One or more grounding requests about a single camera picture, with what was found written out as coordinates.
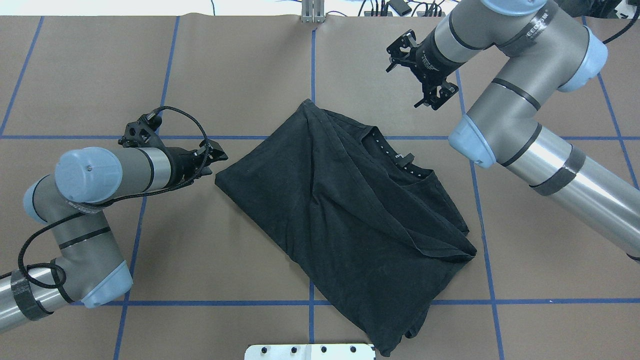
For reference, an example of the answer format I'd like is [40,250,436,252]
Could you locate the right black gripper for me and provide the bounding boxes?
[385,29,459,111]

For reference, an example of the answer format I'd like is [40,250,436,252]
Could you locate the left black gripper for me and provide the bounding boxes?
[118,114,229,188]

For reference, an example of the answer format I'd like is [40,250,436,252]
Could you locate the black graphic t-shirt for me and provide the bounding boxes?
[215,100,477,357]

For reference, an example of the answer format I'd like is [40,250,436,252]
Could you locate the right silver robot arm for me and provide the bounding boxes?
[386,0,640,262]

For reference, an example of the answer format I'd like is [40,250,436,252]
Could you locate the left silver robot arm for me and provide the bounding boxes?
[0,107,227,333]

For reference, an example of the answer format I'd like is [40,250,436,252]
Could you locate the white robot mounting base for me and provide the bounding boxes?
[244,342,377,360]

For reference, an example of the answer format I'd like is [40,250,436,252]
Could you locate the aluminium frame post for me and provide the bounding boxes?
[300,0,326,24]

